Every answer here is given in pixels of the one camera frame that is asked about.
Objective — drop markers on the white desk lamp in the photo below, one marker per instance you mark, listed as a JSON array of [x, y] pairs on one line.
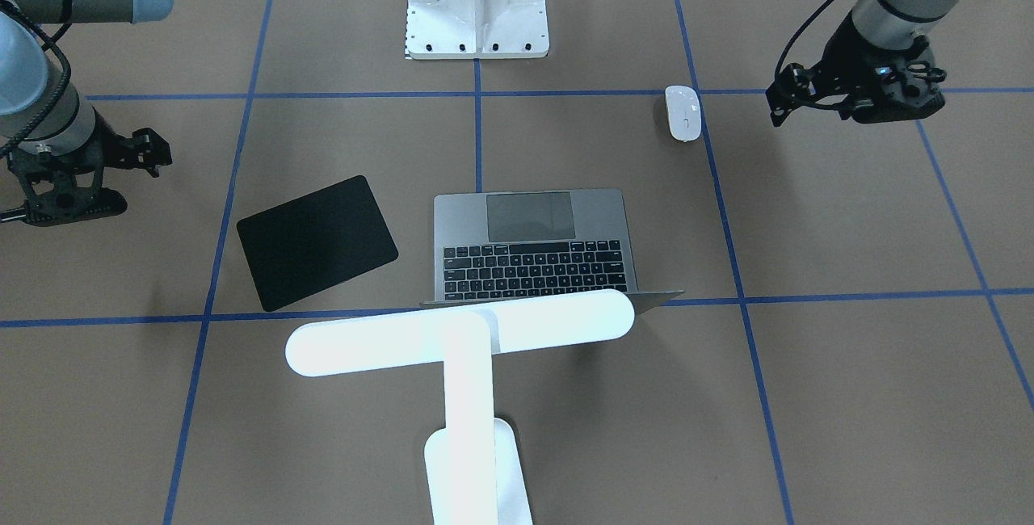
[[473, 469]]

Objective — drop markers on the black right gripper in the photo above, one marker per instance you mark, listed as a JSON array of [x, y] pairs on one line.
[[115, 147]]

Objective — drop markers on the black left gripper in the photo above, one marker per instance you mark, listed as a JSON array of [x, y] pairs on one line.
[[846, 54]]

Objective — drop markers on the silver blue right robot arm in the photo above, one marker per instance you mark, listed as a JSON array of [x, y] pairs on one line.
[[54, 141]]

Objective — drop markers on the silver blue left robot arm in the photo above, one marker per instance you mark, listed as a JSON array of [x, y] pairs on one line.
[[889, 23]]

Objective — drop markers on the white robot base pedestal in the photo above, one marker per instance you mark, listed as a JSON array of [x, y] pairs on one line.
[[476, 29]]

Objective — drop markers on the grey laptop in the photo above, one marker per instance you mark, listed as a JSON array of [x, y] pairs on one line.
[[499, 245]]

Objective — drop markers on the white wireless mouse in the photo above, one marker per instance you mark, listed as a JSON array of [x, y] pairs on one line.
[[684, 117]]

